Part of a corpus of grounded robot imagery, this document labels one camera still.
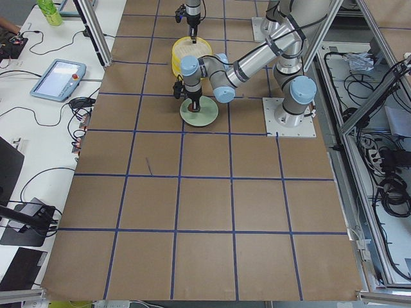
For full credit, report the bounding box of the teach pendant tablet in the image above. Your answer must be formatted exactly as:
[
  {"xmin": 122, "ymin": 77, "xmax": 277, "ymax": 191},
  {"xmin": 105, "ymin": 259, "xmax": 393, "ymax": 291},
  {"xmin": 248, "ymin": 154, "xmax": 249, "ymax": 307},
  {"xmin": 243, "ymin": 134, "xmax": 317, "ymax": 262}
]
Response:
[{"xmin": 30, "ymin": 59, "xmax": 87, "ymax": 102}]

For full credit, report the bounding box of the black laptop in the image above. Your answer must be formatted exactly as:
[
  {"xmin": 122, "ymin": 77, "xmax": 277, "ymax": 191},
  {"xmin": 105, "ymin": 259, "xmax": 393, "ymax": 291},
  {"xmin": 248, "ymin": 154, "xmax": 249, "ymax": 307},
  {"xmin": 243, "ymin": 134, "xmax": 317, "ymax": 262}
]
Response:
[{"xmin": 1, "ymin": 248, "xmax": 48, "ymax": 291}]

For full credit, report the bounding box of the black cable bundle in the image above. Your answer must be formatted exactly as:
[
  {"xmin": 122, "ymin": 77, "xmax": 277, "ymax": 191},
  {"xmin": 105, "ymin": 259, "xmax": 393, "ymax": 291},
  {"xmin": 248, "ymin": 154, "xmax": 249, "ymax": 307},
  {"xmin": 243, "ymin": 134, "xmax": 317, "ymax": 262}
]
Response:
[{"xmin": 372, "ymin": 173, "xmax": 408, "ymax": 219}]

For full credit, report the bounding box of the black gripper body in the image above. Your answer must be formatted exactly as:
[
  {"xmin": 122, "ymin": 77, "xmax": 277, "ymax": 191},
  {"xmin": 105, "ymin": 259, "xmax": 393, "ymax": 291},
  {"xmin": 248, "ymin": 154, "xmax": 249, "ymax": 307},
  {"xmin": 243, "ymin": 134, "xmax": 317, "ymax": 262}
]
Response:
[
  {"xmin": 186, "ymin": 14, "xmax": 200, "ymax": 28},
  {"xmin": 185, "ymin": 89, "xmax": 202, "ymax": 102}
]

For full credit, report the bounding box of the black camera stand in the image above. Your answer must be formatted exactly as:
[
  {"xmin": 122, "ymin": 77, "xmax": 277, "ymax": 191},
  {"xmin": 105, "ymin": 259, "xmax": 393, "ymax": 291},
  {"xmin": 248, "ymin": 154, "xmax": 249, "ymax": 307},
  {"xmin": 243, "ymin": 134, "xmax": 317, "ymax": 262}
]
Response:
[{"xmin": 1, "ymin": 198, "xmax": 58, "ymax": 247}]

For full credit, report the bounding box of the mint green plate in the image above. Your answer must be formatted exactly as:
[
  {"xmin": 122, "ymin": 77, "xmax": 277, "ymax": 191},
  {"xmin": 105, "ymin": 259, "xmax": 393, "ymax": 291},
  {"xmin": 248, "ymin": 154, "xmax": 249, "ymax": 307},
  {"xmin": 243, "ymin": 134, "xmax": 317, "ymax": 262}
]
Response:
[{"xmin": 180, "ymin": 96, "xmax": 218, "ymax": 126}]

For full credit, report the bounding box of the green plastic bottle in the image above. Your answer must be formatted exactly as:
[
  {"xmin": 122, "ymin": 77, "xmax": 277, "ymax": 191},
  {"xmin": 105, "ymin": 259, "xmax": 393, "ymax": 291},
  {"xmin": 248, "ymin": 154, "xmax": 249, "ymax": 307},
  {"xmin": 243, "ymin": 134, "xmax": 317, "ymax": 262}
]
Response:
[{"xmin": 37, "ymin": 0, "xmax": 62, "ymax": 26}]

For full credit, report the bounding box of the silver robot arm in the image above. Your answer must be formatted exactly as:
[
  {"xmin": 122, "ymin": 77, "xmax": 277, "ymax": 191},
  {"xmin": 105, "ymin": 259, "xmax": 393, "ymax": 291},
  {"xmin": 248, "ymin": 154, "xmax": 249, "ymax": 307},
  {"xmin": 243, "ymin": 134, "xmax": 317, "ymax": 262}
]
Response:
[
  {"xmin": 174, "ymin": 1, "xmax": 331, "ymax": 128},
  {"xmin": 185, "ymin": 0, "xmax": 202, "ymax": 44}
]

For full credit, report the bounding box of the aluminium frame post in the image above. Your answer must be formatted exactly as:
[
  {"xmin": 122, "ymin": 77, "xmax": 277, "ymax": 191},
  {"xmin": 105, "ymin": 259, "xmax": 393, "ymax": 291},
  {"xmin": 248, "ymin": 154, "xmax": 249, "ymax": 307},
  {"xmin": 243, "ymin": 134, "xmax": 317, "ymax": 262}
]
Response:
[{"xmin": 73, "ymin": 0, "xmax": 112, "ymax": 67}]

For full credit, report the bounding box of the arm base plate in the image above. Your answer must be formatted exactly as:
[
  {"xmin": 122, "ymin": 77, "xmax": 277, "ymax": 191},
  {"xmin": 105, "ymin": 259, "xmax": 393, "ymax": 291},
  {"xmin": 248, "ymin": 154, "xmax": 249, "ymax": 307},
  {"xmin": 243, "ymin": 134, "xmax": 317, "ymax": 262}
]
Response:
[
  {"xmin": 263, "ymin": 98, "xmax": 317, "ymax": 139},
  {"xmin": 251, "ymin": 17, "xmax": 273, "ymax": 42}
]

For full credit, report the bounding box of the brown bun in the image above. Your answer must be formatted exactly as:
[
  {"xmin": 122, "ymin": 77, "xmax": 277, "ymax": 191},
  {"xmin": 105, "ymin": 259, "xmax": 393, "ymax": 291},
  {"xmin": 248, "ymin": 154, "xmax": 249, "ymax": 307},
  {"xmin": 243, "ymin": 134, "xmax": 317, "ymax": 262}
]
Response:
[{"xmin": 188, "ymin": 103, "xmax": 200, "ymax": 112}]

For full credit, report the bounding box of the yellow steamer basket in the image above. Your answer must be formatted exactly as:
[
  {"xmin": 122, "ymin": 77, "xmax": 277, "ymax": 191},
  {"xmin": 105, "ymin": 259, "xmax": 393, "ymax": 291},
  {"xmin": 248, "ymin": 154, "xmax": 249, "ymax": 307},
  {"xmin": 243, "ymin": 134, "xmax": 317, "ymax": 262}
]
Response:
[
  {"xmin": 171, "ymin": 37, "xmax": 213, "ymax": 66},
  {"xmin": 171, "ymin": 59, "xmax": 207, "ymax": 79}
]

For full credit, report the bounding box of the aluminium side frame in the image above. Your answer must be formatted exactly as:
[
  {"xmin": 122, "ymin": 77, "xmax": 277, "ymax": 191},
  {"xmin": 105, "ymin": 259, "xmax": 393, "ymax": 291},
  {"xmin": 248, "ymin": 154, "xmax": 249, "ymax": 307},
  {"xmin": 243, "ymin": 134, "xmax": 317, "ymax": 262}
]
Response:
[{"xmin": 306, "ymin": 1, "xmax": 410, "ymax": 307}]

